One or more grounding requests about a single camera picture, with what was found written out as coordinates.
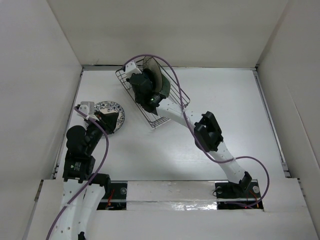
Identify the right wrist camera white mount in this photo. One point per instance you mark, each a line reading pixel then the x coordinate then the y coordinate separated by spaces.
pixel 131 69

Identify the grey wire dish rack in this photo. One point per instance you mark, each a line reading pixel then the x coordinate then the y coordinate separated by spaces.
pixel 175 95

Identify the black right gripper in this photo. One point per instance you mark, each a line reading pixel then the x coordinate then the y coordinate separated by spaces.
pixel 149 82

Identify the silver front rail tape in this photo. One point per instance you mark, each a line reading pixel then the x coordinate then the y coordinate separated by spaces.
pixel 180 196

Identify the blue white floral plate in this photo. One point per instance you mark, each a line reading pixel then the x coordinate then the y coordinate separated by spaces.
pixel 110 107

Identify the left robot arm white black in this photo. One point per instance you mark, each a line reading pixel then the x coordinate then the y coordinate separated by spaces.
pixel 83 187

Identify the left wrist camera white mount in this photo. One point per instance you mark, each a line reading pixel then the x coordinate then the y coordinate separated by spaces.
pixel 85 108

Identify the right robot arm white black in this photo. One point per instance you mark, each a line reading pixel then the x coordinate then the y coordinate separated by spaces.
pixel 208 137

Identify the dark blue leaf-shaped plate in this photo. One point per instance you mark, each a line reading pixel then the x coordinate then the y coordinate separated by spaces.
pixel 149 74

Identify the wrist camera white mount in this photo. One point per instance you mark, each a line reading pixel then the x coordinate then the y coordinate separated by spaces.
pixel 85 108
pixel 131 69

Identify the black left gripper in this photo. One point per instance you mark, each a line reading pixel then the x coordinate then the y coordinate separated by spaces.
pixel 108 120

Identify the cream round plate tree drawing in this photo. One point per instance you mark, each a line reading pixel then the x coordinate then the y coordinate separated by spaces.
pixel 151 64

